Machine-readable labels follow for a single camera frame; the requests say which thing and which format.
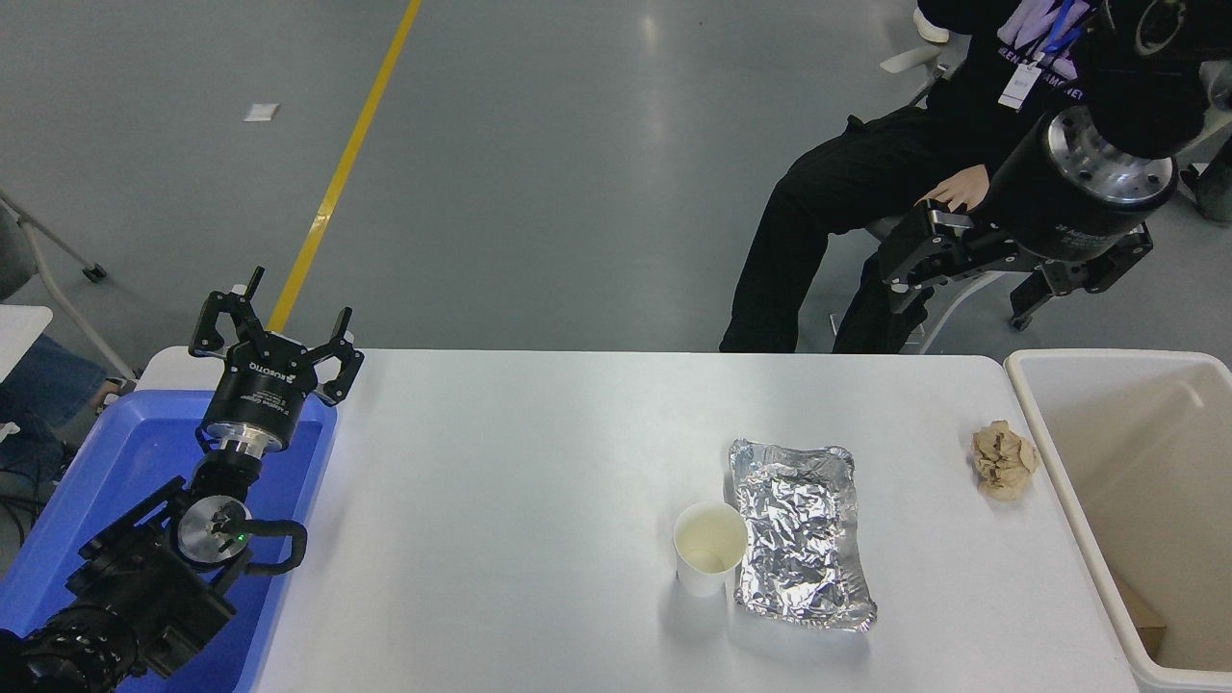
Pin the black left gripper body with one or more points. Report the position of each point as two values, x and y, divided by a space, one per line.
262 385

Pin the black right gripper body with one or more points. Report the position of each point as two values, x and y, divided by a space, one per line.
1035 207

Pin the white paper cup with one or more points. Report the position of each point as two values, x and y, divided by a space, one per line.
710 544

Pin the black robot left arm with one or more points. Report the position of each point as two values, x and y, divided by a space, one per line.
144 587

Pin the person's hand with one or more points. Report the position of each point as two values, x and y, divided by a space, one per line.
962 191

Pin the person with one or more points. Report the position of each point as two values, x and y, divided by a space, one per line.
847 183
1215 197
48 380

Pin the white badge card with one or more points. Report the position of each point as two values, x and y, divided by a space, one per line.
1020 87

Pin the grey metal stand with caster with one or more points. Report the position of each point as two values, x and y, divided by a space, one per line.
94 273

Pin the blue plastic tray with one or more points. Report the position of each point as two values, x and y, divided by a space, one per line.
125 452

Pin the white chair base leg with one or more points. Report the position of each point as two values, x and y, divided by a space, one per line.
910 60

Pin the crumpled tan paper ball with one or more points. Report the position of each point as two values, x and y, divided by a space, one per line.
1004 462

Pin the person's white shoe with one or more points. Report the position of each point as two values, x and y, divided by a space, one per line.
932 27

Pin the white paper scrap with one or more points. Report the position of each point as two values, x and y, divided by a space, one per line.
261 112

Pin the small white side table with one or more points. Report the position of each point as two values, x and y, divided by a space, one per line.
19 332

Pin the large pale plastic bin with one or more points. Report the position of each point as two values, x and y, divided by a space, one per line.
1155 481

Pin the crumpled silver foil tray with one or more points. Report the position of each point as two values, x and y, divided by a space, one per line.
799 529

